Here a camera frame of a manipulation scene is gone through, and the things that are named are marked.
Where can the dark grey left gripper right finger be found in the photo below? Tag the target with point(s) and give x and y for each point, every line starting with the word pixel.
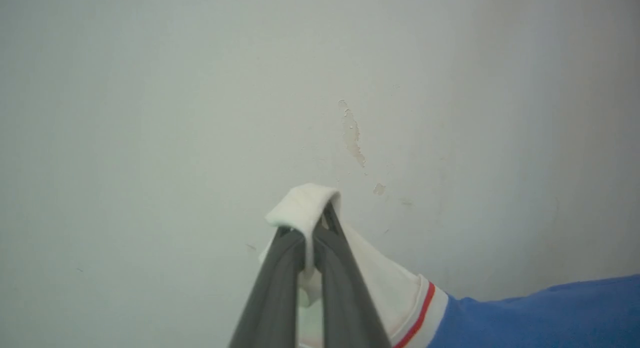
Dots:
pixel 345 298

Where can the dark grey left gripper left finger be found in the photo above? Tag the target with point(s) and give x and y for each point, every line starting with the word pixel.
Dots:
pixel 272 298

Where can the blue garment with white cuffs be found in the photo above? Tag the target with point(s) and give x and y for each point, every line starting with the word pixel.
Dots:
pixel 500 318

